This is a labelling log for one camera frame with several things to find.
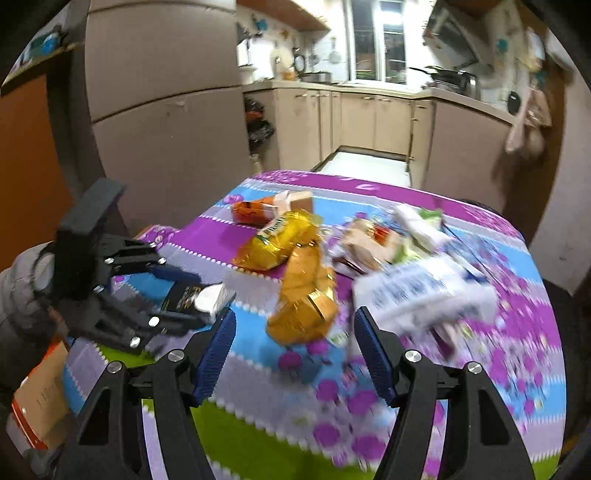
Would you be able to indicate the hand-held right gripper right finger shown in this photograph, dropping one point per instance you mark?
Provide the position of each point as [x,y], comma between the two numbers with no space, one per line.
[375,362]

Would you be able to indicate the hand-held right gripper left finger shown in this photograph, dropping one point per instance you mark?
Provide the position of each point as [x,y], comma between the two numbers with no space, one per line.
[216,357]

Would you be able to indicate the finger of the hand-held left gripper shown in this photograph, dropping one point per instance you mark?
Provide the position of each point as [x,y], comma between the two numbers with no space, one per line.
[138,256]
[138,323]

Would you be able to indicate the dark blue snack packet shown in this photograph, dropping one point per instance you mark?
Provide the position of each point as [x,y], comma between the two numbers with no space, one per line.
[187,295]

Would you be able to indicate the yellow snack bag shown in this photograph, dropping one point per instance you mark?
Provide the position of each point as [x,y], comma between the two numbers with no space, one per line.
[304,295]

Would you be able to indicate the orange snack packet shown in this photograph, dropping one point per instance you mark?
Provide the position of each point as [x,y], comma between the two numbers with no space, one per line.
[251,211]

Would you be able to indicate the person's left forearm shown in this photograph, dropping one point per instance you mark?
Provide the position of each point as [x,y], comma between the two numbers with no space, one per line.
[16,300]

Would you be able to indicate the purple patterned tablecloth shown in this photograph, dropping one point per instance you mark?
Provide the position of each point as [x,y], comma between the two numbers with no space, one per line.
[295,383]

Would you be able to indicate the white blue printed packet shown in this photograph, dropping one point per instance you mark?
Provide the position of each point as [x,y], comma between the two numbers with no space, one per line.
[415,290]

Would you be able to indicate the brown wooden cabinet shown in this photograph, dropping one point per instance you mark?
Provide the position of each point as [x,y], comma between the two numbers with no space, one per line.
[27,161]

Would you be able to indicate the brown sandwich wrapper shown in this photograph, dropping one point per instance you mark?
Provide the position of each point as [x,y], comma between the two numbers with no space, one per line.
[369,244]

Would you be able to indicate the cardboard box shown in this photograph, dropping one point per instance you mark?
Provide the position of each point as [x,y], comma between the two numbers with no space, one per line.
[41,397]

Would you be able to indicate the golden foil wrapper green label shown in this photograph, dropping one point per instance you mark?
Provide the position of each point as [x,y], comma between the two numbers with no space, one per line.
[272,242]

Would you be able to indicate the beige refrigerator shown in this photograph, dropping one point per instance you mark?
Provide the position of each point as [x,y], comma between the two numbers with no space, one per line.
[161,115]

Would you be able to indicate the green white packet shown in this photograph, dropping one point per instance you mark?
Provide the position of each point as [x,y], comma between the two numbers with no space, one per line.
[422,226]

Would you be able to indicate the beige carton box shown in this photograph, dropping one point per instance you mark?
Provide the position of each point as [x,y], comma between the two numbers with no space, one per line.
[293,203]

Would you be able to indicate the black plastic bags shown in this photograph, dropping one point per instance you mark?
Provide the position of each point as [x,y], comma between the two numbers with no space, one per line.
[258,124]

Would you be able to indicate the beige kitchen base cabinets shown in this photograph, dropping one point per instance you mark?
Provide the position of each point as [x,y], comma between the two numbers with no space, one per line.
[360,120]

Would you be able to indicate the hanging beige cloth bags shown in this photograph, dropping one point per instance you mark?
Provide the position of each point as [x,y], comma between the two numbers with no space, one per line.
[531,120]

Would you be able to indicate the metal cooking pot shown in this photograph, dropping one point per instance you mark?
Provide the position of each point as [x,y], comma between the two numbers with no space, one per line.
[468,84]

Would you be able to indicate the black frying pan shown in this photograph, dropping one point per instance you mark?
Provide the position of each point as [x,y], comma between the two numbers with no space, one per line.
[434,72]

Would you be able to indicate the kitchen window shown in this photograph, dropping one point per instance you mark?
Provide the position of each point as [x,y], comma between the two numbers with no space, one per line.
[381,41]

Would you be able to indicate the metal range hood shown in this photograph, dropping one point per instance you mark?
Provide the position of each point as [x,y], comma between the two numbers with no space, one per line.
[452,37]

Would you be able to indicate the wooden wall shelf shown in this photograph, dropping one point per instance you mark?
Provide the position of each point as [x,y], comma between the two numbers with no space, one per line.
[286,11]

